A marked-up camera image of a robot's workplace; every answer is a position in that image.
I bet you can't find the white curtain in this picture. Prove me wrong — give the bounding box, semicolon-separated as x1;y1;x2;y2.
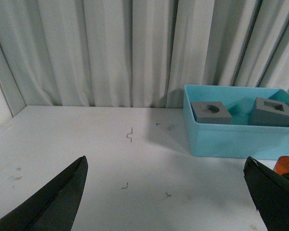
0;0;289;116

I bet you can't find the blue plastic box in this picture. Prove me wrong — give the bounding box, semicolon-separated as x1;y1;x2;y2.
183;85;289;160

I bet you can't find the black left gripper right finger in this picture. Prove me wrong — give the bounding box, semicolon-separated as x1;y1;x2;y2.
243;156;289;231

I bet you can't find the gray cube with square hole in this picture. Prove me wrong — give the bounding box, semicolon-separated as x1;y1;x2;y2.
249;97;289;127

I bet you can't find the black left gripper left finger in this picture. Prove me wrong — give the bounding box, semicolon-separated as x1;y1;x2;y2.
0;156;88;231

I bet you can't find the orange cylinder part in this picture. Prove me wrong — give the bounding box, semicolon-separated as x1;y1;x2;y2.
273;156;289;180

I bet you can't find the gray cube with round hole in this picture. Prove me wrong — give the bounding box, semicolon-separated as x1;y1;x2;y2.
191;101;232;125

